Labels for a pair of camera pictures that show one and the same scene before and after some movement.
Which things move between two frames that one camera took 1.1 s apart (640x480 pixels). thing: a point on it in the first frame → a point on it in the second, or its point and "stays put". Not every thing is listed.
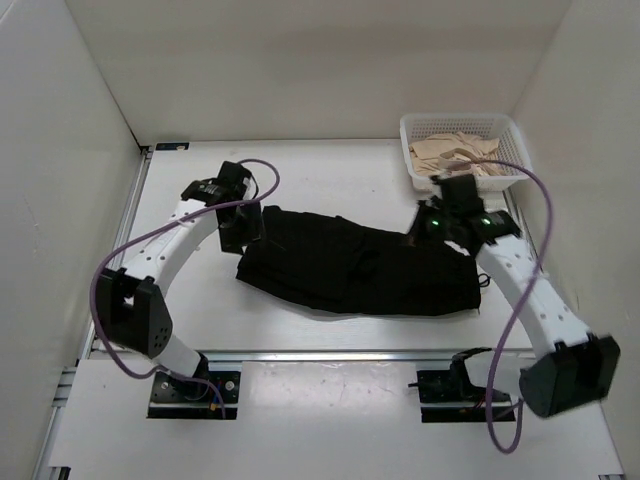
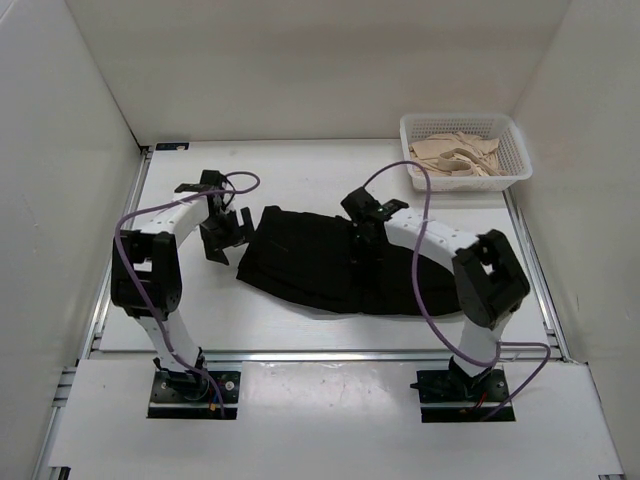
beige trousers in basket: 454,152 stays put
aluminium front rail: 338,357 stays put
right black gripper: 423,208 → 358,256
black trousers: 325,261 stays put
